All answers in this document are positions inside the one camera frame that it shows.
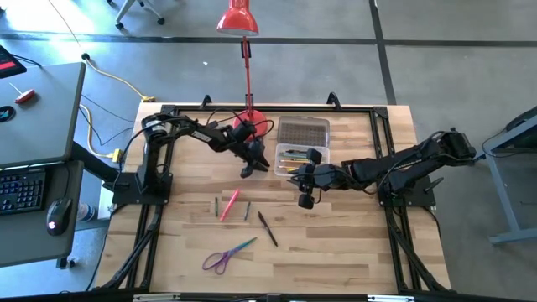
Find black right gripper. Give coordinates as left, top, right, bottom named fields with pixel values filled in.
left=287, top=148, right=352, bottom=210

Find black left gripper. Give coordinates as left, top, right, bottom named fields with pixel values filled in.
left=226, top=121, right=272, bottom=180

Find pink highlighter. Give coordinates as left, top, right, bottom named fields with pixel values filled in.
left=219, top=188, right=242, bottom=223

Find purple and teal scissors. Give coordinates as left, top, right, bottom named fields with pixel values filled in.
left=201, top=237, right=258, bottom=276

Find clear plastic supply box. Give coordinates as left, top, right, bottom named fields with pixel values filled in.
left=274, top=115, right=331, bottom=178

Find white box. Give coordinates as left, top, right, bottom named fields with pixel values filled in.
left=97, top=185, right=113, bottom=221

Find red desk lamp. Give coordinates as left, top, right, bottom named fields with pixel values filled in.
left=216, top=0, right=269, bottom=143

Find white aluminium bar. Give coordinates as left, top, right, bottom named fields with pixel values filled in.
left=368, top=294, right=415, bottom=302
left=133, top=293, right=181, bottom=302

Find clear water bottle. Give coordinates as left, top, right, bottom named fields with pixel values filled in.
left=76, top=200, right=97, bottom=223

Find black computer mouse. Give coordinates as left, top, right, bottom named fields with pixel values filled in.
left=45, top=195, right=74, bottom=237

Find blue-grey metal table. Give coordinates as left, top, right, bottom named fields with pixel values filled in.
left=462, top=106, right=537, bottom=247

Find white office chair base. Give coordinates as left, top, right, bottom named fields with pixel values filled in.
left=106, top=0, right=165, bottom=33

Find grey desk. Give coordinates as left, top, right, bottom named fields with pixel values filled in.
left=0, top=61, right=87, bottom=169

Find dark grey keyboard shelf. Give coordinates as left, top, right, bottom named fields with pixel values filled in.
left=0, top=160, right=85, bottom=269

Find black keyboard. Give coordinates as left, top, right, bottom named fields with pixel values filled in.
left=0, top=167, right=48, bottom=216

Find red screwdriver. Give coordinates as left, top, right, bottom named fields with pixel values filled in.
left=8, top=81, right=36, bottom=105

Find black device with red screen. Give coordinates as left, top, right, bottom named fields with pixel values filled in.
left=0, top=44, right=28, bottom=80

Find black lamp cable with switch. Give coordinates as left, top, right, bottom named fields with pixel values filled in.
left=203, top=112, right=248, bottom=132

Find black aluminium table frame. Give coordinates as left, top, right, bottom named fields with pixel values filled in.
left=98, top=103, right=450, bottom=294

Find yellow extension cable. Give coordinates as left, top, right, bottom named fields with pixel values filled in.
left=78, top=103, right=125, bottom=164
left=47, top=0, right=157, bottom=104

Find black floor cable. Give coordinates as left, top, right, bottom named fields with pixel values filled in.
left=79, top=94, right=135, bottom=148

